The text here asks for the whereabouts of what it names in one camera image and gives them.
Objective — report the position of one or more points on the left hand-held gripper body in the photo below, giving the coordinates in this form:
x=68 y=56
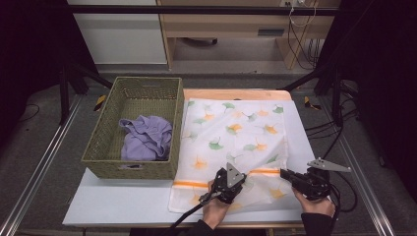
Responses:
x=234 y=178

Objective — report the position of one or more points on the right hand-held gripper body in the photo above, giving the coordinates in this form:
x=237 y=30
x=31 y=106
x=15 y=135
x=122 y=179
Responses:
x=313 y=185

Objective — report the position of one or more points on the white leaf print laundry bag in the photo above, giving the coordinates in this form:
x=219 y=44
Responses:
x=229 y=137

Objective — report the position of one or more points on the purple garment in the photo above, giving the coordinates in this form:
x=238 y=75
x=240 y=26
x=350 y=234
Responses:
x=144 y=137

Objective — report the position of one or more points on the green woven basket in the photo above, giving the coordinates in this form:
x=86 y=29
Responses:
x=137 y=98

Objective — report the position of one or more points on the person's right hand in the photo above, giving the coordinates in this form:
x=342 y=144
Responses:
x=316 y=207

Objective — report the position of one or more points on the person's left hand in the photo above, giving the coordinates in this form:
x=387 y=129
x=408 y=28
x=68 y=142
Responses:
x=214 y=211

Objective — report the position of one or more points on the yellow black tape piece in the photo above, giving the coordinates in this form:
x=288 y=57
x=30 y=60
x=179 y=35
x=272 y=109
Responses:
x=100 y=102
x=308 y=103

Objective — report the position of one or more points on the black metal stand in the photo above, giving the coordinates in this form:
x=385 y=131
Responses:
x=337 y=98
x=64 y=98

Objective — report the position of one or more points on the white board sheet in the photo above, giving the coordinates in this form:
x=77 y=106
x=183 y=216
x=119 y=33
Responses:
x=131 y=203

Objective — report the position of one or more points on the dark curtain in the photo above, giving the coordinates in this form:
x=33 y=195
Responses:
x=383 y=82
x=29 y=49

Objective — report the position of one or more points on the black chair base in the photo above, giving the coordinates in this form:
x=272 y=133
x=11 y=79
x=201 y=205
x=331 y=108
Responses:
x=200 y=41

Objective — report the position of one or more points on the white cabinet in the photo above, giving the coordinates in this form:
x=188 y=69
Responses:
x=121 y=39

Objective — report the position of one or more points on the aluminium floor rail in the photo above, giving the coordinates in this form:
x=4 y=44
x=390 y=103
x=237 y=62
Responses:
x=364 y=183
x=36 y=170

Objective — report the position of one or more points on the black horizontal frame bar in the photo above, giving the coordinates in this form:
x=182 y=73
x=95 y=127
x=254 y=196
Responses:
x=196 y=10

